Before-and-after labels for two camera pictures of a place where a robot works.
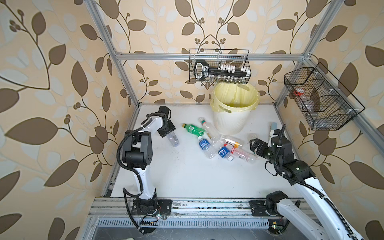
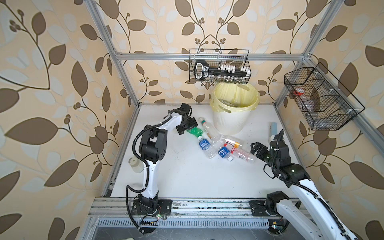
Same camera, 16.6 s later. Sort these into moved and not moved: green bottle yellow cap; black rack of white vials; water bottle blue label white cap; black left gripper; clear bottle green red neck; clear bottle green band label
Moved: black left gripper; clear bottle green band label
Not moved: green bottle yellow cap; clear bottle green red neck; water bottle blue label white cap; black rack of white vials
